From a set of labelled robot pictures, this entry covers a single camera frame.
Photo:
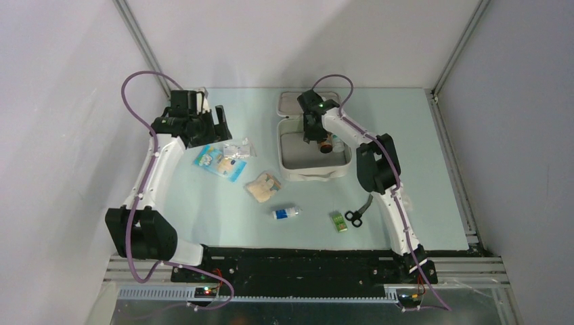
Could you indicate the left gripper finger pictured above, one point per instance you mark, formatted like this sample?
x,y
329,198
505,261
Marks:
x,y
221,131
220,110

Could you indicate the white bottle green label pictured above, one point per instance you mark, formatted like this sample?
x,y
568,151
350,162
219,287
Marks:
x,y
337,142

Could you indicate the white medicine kit case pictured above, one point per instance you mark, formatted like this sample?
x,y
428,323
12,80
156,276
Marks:
x,y
300,160

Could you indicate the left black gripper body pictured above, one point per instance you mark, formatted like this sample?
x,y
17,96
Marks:
x,y
204,128

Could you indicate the blue cotton swab packet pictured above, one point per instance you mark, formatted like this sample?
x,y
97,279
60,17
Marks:
x,y
214,161

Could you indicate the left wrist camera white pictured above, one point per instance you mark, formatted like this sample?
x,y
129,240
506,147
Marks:
x,y
202,102

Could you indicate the clear bag of pads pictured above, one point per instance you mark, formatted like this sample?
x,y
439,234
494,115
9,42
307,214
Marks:
x,y
239,149

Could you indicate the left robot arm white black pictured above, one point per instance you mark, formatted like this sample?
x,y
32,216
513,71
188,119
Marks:
x,y
140,227

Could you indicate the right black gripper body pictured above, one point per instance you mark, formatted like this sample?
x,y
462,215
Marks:
x,y
313,133

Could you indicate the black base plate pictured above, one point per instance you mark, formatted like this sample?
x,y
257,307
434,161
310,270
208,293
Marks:
x,y
315,274

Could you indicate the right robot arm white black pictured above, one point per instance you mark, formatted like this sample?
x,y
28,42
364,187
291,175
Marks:
x,y
378,170

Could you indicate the aluminium frame rail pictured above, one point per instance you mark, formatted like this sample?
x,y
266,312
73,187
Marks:
x,y
474,267

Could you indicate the blue white bandage roll packet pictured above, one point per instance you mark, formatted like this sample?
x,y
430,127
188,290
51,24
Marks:
x,y
286,213

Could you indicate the bag of latex gloves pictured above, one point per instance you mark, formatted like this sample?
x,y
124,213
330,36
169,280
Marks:
x,y
264,187

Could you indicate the small green box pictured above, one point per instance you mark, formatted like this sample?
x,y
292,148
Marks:
x,y
339,222

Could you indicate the brown medicine bottle orange cap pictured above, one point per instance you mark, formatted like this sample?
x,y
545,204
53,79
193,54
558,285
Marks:
x,y
325,146

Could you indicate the black handled scissors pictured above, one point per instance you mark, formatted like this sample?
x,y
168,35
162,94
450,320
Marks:
x,y
354,217

